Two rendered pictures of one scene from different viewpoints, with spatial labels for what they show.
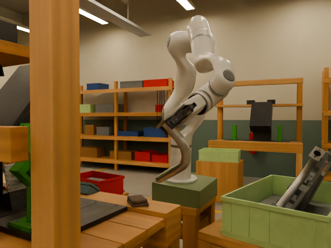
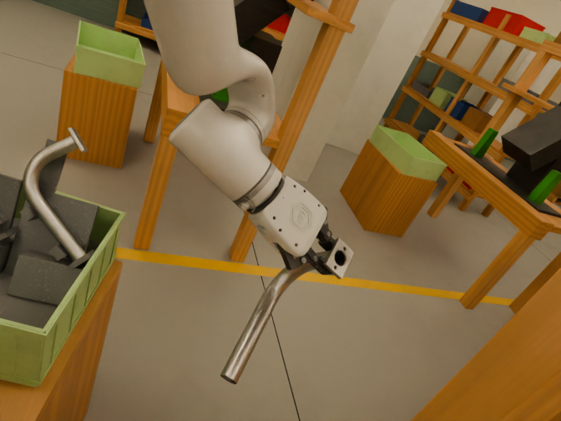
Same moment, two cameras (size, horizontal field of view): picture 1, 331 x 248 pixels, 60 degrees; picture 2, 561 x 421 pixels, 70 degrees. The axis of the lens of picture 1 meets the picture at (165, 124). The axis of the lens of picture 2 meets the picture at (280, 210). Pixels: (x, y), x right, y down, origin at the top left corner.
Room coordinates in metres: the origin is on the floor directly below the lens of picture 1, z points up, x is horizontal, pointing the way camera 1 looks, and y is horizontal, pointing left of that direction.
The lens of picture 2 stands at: (1.39, 0.25, 1.63)
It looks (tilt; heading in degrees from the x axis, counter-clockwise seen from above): 29 degrees down; 218
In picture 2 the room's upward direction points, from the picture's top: 25 degrees clockwise
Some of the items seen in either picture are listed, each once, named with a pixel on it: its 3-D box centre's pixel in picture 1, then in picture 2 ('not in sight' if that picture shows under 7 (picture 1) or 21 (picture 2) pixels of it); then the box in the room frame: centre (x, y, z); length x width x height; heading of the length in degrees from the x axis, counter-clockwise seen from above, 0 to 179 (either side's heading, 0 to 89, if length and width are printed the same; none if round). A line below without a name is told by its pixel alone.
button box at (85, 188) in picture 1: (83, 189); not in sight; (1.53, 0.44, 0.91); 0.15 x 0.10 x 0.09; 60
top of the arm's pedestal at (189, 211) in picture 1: (180, 201); not in sight; (1.60, -0.08, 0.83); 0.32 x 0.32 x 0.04; 62
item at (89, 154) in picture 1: (120, 125); not in sight; (7.25, 1.14, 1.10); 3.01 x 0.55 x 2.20; 65
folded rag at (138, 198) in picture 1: (137, 200); not in sight; (1.32, 0.13, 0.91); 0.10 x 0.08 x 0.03; 21
